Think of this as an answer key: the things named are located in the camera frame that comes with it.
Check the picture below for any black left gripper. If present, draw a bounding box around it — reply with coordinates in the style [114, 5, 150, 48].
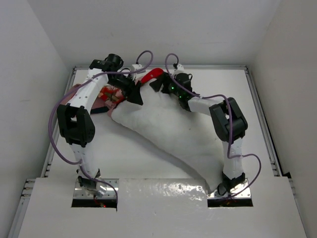
[107, 73, 143, 105]

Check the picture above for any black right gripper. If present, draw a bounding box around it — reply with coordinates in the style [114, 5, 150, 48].
[151, 71, 183, 98]

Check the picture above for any red patterned pillowcase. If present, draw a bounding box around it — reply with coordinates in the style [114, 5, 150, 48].
[65, 68, 165, 116]

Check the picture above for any white pillow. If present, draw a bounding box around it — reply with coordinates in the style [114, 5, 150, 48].
[110, 83, 224, 191]

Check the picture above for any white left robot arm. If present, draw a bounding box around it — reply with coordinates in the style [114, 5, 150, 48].
[56, 54, 146, 198]

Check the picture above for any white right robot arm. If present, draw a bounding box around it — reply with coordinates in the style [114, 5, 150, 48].
[150, 72, 248, 197]

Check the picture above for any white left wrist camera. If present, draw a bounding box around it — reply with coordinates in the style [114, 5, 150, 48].
[131, 64, 145, 73]

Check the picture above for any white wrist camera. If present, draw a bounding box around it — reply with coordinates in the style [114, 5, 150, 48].
[173, 63, 185, 74]
[131, 64, 145, 73]

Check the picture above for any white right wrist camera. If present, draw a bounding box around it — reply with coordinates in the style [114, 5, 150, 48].
[173, 63, 185, 74]

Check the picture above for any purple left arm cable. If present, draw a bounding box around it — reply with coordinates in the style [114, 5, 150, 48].
[48, 51, 154, 206]

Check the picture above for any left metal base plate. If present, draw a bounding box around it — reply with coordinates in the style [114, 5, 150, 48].
[73, 178, 118, 199]

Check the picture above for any metal base plate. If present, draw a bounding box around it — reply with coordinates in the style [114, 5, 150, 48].
[205, 178, 253, 199]
[73, 178, 118, 199]

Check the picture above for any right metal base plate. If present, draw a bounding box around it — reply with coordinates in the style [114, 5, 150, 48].
[205, 178, 253, 199]

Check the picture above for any aluminium table frame rail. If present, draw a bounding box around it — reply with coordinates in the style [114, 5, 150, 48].
[245, 68, 283, 177]

